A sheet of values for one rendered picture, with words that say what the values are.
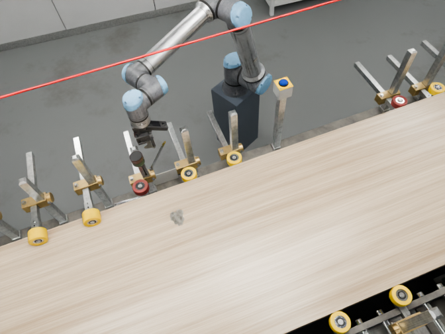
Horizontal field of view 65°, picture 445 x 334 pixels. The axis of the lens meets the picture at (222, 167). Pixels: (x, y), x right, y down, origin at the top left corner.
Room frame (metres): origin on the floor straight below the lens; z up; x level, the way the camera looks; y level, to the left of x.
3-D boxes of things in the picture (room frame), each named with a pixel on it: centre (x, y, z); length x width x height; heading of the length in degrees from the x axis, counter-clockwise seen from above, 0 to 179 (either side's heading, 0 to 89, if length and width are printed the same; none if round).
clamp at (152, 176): (0.99, 0.43, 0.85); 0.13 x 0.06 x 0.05; 105
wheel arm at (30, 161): (0.92, 0.94, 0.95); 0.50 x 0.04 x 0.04; 15
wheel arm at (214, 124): (1.21, -0.01, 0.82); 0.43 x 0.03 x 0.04; 15
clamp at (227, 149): (1.13, -0.06, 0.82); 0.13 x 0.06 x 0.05; 105
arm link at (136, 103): (1.10, 0.35, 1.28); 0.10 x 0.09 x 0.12; 134
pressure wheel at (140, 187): (0.91, 0.42, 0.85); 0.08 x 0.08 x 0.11
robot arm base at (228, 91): (1.82, -0.15, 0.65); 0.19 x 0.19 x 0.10
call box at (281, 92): (1.20, -0.33, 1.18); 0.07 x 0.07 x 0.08; 15
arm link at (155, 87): (1.18, 0.28, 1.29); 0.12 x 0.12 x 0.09; 44
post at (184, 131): (1.07, 0.16, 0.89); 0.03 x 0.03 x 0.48; 15
